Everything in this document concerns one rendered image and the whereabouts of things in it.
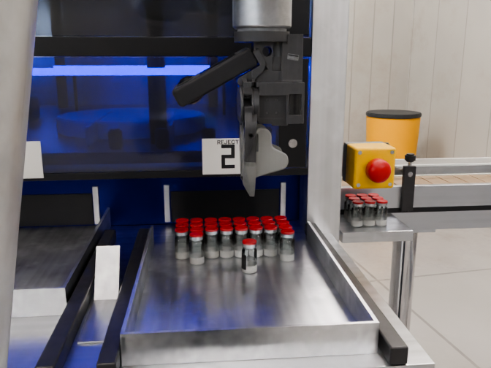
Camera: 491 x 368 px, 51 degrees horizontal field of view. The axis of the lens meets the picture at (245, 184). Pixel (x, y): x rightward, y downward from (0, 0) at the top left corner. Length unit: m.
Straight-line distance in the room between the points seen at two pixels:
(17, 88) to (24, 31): 0.02
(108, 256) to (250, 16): 0.35
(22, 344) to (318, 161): 0.53
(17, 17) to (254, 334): 0.42
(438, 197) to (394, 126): 3.30
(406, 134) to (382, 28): 1.22
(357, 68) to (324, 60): 4.23
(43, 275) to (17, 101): 0.62
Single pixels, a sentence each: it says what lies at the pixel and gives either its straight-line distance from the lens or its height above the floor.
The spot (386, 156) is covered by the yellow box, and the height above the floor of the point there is 1.02.
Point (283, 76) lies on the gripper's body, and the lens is 0.67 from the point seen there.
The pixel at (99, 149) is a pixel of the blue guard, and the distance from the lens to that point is 0.86.
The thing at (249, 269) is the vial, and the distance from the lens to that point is 0.73.
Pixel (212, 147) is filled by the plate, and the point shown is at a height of 1.03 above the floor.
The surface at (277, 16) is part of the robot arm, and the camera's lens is 0.66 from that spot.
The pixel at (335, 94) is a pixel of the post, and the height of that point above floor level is 1.12.
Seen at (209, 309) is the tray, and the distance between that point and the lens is 0.64.
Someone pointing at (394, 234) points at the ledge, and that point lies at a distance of 0.96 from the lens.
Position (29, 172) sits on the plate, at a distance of 0.90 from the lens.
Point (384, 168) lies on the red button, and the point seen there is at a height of 1.00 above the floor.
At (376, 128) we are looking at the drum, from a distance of 4.42.
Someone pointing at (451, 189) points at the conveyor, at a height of 0.92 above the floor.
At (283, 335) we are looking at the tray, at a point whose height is 0.91.
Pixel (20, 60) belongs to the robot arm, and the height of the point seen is 1.18.
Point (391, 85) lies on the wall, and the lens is 5.26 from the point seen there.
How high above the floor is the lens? 1.18
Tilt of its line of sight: 14 degrees down
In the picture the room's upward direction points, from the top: straight up
